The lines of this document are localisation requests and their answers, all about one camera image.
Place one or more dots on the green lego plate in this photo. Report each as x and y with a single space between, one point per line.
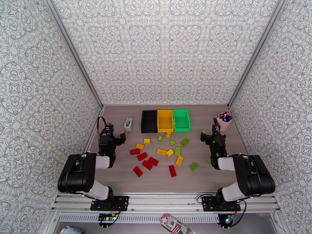
193 166
185 142

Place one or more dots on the small yellow lego brick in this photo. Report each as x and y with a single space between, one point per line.
170 152
168 135
147 141

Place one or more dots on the red lego brick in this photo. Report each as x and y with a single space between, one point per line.
172 171
137 171
147 165
135 151
153 161
142 156

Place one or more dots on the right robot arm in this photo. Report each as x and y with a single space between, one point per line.
253 177

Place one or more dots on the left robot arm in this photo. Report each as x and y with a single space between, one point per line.
80 174

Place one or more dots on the pink cup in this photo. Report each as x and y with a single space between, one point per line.
223 126

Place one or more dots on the white grey small device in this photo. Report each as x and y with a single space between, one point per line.
128 124

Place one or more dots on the dark blue marker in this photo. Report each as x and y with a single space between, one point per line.
228 116

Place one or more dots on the green plastic bin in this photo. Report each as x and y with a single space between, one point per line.
181 121

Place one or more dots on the black plastic bin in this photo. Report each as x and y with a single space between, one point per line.
149 121

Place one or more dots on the yellow plastic bin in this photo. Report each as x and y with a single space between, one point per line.
165 121

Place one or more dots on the small circuit board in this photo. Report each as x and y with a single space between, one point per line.
106 218
229 220

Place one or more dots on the stars and stripes printed object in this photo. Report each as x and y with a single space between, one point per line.
173 224

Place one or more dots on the white object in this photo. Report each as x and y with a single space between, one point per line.
70 230

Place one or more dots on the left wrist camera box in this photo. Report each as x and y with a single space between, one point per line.
109 128

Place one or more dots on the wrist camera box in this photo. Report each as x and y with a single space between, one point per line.
109 128
216 128

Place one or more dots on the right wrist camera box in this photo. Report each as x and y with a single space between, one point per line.
216 128

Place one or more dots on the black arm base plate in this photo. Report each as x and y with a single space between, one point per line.
209 204
121 203

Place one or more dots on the aluminium base frame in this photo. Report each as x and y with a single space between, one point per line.
165 204

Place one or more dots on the aluminium corner post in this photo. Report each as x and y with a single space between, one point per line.
257 49
74 49

